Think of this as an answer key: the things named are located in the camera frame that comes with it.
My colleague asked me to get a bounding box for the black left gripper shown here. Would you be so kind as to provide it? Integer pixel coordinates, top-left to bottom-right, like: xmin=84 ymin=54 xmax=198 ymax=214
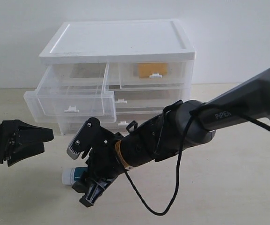
xmin=0 ymin=120 xmax=54 ymax=167

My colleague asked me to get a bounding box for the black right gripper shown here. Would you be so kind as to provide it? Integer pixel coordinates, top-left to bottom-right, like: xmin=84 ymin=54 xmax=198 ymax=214
xmin=72 ymin=132 xmax=124 ymax=208

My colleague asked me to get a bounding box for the white pill bottle blue label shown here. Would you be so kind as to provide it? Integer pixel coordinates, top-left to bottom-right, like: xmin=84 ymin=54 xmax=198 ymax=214
xmin=61 ymin=167 xmax=88 ymax=186

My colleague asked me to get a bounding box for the yellow cheese wedge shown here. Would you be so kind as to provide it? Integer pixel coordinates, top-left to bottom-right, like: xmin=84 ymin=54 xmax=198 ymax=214
xmin=137 ymin=62 xmax=168 ymax=78

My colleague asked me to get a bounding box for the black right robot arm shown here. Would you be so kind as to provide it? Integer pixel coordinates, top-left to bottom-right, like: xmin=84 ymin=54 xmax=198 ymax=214
xmin=67 ymin=68 xmax=270 ymax=207

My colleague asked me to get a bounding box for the clear bottom wide drawer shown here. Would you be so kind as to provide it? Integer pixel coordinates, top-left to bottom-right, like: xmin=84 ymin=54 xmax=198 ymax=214
xmin=58 ymin=110 xmax=162 ymax=135

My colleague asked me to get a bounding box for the clear wide drawer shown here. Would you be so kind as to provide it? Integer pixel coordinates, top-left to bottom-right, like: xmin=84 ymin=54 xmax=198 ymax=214
xmin=58 ymin=110 xmax=162 ymax=135
xmin=114 ymin=88 xmax=191 ymax=113

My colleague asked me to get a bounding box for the clear middle wide drawer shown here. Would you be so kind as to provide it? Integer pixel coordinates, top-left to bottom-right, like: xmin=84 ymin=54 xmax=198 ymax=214
xmin=114 ymin=88 xmax=191 ymax=113

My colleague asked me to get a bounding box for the white plastic drawer cabinet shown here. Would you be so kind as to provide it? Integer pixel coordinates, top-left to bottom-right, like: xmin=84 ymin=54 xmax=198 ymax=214
xmin=38 ymin=19 xmax=197 ymax=136

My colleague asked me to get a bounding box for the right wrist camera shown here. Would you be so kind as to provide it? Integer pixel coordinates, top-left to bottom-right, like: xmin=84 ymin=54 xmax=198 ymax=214
xmin=66 ymin=117 xmax=114 ymax=160

